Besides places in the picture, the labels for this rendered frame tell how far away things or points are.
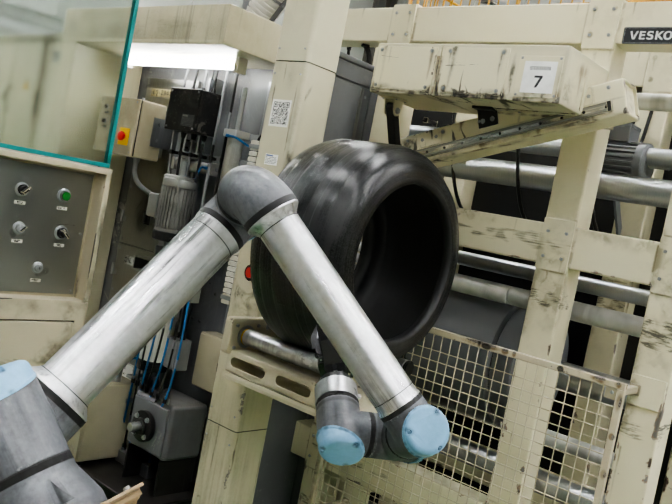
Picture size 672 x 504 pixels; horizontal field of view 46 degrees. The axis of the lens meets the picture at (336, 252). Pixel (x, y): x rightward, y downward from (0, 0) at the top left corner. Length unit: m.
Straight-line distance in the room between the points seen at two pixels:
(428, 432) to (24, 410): 0.69
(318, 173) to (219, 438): 0.84
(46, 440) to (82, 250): 1.05
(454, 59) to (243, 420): 1.15
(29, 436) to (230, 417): 1.03
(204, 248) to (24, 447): 0.52
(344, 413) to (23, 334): 0.97
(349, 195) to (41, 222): 0.86
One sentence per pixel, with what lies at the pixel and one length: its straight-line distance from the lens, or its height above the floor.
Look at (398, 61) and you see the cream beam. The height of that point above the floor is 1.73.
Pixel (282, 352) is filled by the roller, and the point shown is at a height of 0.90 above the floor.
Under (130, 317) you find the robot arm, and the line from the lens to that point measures 1.55.
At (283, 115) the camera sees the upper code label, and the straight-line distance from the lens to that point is 2.22.
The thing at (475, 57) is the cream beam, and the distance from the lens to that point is 2.20.
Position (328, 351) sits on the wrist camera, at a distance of 1.69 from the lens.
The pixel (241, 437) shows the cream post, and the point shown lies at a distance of 2.29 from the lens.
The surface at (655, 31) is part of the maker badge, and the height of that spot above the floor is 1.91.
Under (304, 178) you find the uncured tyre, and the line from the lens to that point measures 1.90.
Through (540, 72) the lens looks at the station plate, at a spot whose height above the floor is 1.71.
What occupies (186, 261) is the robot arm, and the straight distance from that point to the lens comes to 1.58.
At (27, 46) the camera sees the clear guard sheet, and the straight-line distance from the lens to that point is 2.17.
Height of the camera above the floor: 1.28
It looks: 3 degrees down
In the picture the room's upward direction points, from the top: 11 degrees clockwise
